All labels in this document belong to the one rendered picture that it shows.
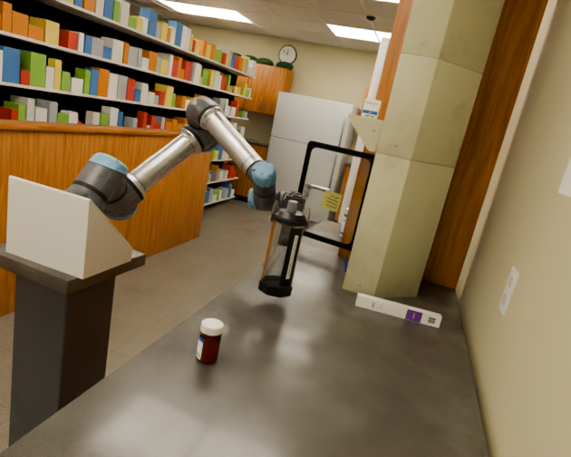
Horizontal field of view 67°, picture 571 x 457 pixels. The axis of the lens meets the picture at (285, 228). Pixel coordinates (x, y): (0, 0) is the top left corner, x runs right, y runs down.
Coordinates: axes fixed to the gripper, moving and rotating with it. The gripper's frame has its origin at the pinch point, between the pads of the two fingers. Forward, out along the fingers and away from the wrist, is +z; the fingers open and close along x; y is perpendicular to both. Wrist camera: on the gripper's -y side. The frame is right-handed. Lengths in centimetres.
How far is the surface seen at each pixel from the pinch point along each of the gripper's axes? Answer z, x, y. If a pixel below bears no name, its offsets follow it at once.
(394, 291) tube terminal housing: -24, 41, -20
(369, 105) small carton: -26, 18, 39
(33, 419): 1, -67, -79
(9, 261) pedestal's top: 8, -74, -25
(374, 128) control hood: -20.0, 20.2, 31.8
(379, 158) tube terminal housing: -19.5, 23.7, 23.1
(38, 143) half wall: -128, -151, -8
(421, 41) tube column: -17, 27, 59
